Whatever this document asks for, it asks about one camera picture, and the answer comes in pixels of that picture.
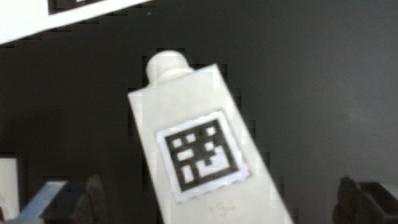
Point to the white stool leg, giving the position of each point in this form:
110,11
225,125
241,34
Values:
211,181
9,190

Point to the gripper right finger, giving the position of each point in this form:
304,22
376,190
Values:
366,203

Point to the white marker sheet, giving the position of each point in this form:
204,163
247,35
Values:
30,16

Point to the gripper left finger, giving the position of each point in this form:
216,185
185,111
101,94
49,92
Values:
67,203

